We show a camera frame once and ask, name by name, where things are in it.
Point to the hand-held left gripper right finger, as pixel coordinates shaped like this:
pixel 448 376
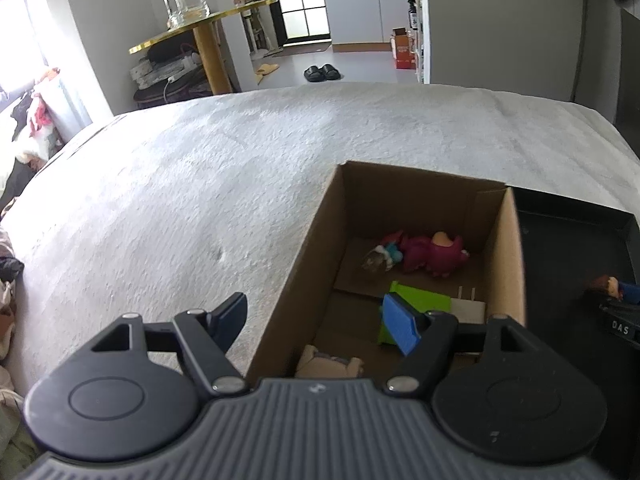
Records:
pixel 400 322

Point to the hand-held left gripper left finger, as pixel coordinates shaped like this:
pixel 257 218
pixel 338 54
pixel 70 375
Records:
pixel 230 316

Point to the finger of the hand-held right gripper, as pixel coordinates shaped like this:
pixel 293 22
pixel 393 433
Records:
pixel 622 322

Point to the green hexagonal block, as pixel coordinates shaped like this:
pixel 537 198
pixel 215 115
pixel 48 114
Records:
pixel 430 300

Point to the small toy figure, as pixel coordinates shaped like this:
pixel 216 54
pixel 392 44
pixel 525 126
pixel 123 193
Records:
pixel 606 286

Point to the black tray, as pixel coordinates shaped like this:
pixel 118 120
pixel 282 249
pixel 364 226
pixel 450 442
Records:
pixel 560 260

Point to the small colourful plush toy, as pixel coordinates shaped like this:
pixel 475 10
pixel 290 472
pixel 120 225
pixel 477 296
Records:
pixel 382 255

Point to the beige wooden block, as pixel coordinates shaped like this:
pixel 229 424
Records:
pixel 470 310

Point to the pink dinosaur toy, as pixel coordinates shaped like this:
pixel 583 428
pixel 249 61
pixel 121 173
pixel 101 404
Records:
pixel 430 257

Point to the beige toy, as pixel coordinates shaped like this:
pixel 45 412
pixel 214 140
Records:
pixel 325 365

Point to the pile of clothes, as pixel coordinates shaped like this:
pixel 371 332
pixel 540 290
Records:
pixel 10 360

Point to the pair of tan slippers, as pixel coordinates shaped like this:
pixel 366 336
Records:
pixel 266 71

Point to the black slipper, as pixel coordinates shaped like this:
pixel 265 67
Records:
pixel 331 71
pixel 314 74

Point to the white power strip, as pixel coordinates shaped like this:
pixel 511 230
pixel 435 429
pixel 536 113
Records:
pixel 187 62

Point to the round gold table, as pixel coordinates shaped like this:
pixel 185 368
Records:
pixel 212 55

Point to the dark grey furniture panel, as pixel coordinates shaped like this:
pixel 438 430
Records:
pixel 631 60

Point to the orange cardboard box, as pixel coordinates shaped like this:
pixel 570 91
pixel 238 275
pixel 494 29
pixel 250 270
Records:
pixel 404 52

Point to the patterned cloth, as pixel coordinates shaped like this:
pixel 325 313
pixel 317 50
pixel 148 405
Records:
pixel 35 125

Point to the brown doormat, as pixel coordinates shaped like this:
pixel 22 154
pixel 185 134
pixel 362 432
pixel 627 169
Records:
pixel 300 50

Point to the dark spray bottle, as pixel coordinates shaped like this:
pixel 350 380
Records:
pixel 412 15

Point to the white kitchen cabinet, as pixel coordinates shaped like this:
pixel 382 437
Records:
pixel 370 15

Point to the black framed glass door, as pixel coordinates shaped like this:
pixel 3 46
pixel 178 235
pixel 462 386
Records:
pixel 305 5

